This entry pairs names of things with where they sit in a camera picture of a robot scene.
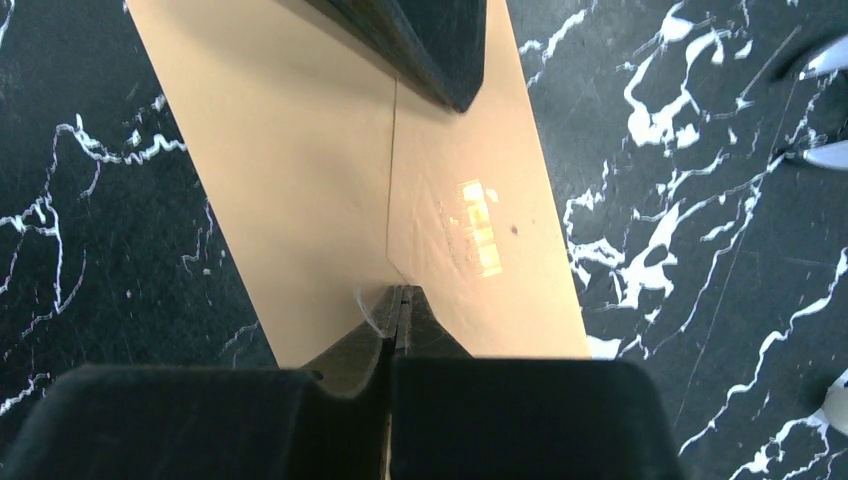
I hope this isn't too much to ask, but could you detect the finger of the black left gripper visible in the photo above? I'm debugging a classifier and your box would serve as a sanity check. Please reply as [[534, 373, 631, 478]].
[[310, 0, 487, 114]]

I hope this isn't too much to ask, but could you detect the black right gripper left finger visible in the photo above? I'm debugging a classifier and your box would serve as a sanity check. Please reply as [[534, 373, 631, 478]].
[[1, 286, 402, 479]]

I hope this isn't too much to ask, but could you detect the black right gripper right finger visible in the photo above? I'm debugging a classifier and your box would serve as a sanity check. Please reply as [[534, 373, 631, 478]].
[[389, 286, 683, 479]]

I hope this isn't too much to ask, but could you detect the orange paper envelope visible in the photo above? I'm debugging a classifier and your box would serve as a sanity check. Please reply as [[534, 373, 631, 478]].
[[128, 1, 590, 367]]

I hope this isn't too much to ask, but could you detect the silver open-end wrench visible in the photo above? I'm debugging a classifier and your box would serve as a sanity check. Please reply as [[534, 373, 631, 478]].
[[776, 32, 847, 174]]

